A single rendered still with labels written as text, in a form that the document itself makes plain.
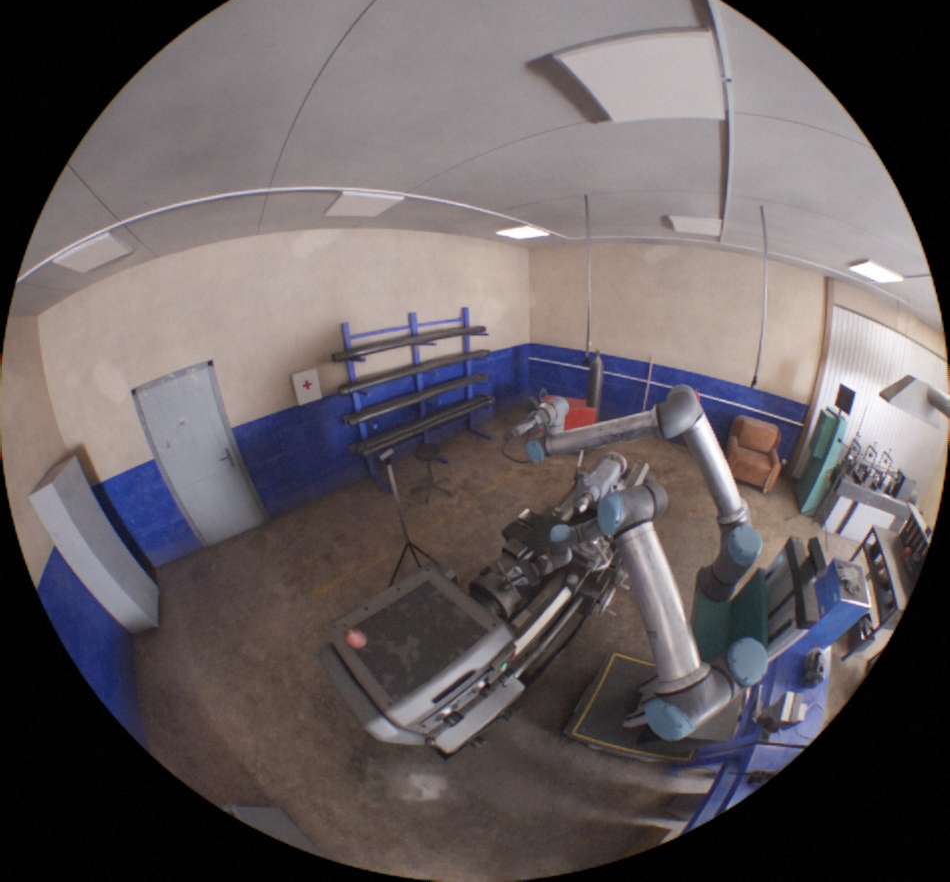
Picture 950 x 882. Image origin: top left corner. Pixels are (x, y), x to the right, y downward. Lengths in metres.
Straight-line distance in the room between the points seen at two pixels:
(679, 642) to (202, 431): 3.86
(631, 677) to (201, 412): 4.41
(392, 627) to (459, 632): 0.24
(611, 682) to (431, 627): 1.42
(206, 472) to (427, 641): 3.25
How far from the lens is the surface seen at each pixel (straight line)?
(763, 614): 1.13
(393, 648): 1.13
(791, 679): 2.25
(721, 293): 5.16
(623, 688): 2.23
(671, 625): 0.78
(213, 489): 3.94
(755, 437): 5.16
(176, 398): 3.62
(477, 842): 2.51
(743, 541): 1.20
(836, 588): 2.26
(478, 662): 1.11
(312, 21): 1.26
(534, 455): 1.13
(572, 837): 2.57
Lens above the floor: 2.36
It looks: 22 degrees down
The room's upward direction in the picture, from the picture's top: 2 degrees counter-clockwise
